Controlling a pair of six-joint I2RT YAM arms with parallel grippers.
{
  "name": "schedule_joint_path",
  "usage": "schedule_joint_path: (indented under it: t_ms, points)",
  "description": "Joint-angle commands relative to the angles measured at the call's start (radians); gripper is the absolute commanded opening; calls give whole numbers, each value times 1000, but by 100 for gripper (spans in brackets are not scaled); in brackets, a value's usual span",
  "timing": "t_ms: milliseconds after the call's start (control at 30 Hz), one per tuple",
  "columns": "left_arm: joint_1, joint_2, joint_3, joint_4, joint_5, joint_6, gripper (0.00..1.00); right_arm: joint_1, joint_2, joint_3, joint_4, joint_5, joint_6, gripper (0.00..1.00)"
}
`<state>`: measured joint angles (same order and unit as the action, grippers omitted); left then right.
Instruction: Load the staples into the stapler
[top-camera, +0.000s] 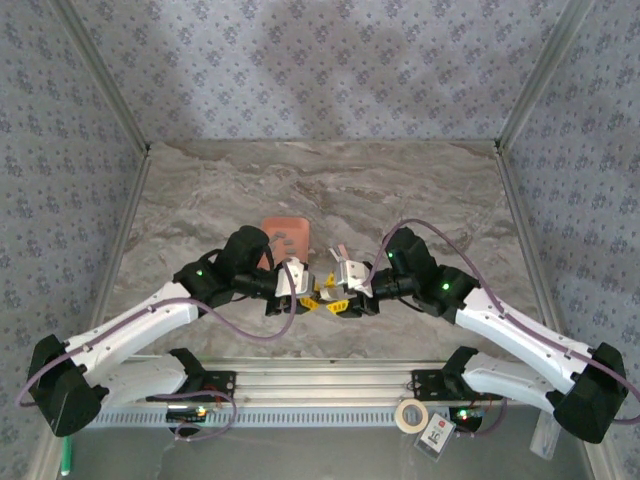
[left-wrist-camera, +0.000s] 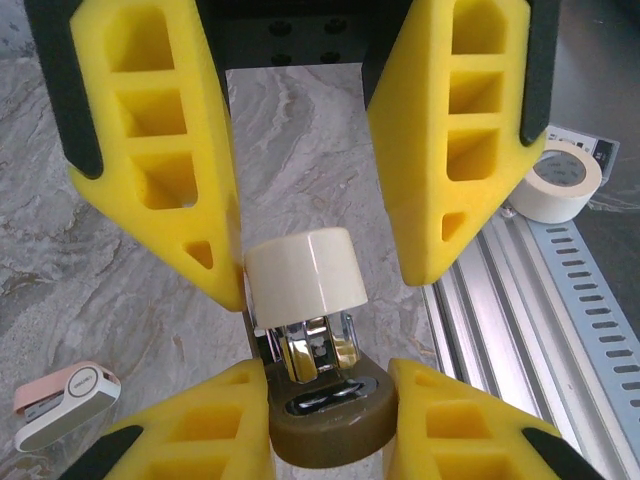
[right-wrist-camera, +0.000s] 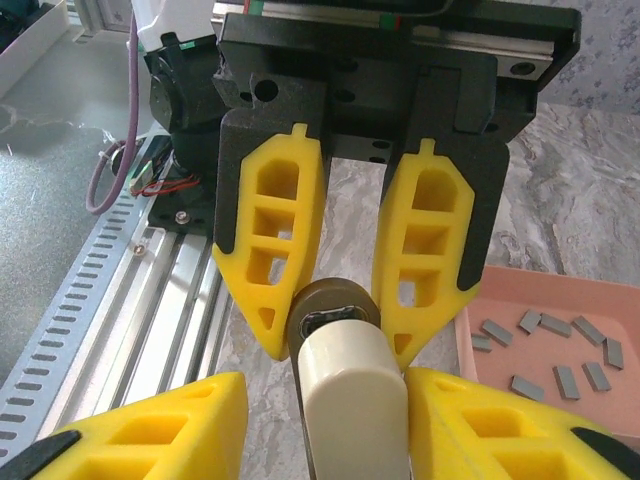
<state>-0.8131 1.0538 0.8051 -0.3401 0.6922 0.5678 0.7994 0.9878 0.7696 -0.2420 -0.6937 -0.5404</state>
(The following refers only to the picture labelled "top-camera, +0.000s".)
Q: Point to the pink plastic tray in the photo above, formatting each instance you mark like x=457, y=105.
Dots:
x=295, y=230

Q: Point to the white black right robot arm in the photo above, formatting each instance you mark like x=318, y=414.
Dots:
x=510, y=335

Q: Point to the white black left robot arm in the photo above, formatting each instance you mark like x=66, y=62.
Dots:
x=150, y=322

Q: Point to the aluminium table side bar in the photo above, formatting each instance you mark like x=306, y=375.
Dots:
x=525, y=235
x=122, y=235

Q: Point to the white tape roll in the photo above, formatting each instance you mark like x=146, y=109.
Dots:
x=402, y=405

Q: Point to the clear badge card holder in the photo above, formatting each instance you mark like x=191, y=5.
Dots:
x=435, y=435

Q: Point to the controller board with LED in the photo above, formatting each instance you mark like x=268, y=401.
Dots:
x=185, y=414
x=465, y=417

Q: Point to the clear plastic bag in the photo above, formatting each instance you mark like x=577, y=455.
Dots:
x=544, y=437

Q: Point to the green pen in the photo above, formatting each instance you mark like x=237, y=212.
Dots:
x=66, y=455

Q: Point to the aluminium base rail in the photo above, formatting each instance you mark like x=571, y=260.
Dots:
x=325, y=380

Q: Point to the aluminium frame post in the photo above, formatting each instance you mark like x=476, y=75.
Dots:
x=545, y=75
x=100, y=75

